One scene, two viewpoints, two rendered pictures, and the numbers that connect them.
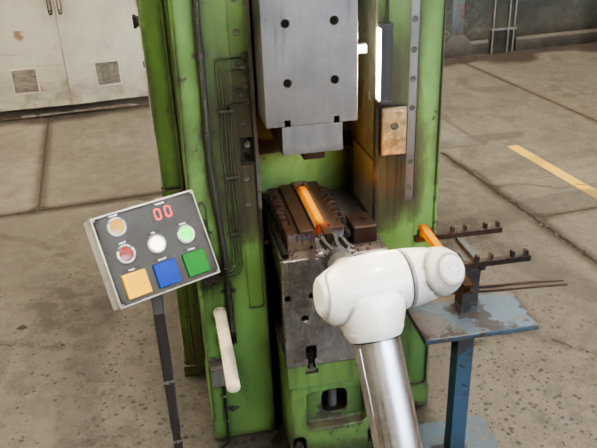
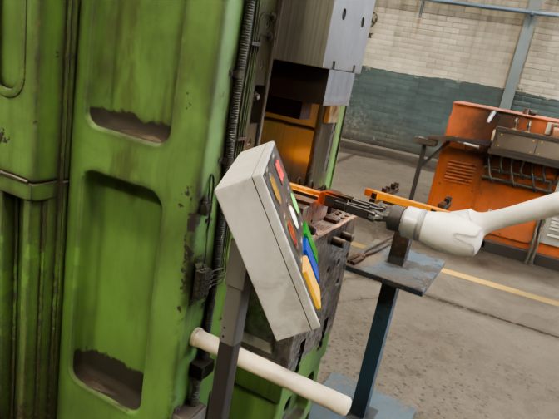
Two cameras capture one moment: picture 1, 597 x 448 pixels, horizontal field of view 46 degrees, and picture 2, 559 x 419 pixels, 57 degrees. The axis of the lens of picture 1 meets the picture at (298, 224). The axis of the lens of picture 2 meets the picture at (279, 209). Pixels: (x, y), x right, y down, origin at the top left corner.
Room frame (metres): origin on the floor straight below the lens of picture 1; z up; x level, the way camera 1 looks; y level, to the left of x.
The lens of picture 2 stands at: (1.37, 1.22, 1.37)
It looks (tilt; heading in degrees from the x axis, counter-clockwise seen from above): 16 degrees down; 305
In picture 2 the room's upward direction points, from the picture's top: 10 degrees clockwise
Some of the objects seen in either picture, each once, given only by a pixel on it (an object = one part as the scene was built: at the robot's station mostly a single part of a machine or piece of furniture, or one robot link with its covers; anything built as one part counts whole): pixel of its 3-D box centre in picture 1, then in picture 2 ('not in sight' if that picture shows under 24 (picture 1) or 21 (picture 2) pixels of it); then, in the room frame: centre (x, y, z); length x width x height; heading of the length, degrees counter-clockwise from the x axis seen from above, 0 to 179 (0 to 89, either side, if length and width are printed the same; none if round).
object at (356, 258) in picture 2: (485, 287); (381, 245); (2.16, -0.67, 0.71); 0.60 x 0.04 x 0.01; 94
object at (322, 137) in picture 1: (299, 119); (274, 76); (2.34, -0.02, 1.32); 0.42 x 0.20 x 0.10; 10
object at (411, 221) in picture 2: (343, 267); (413, 223); (1.86, -0.13, 1.00); 0.09 x 0.06 x 0.09; 100
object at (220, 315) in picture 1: (226, 348); (269, 370); (1.98, 0.27, 0.62); 0.44 x 0.05 x 0.05; 10
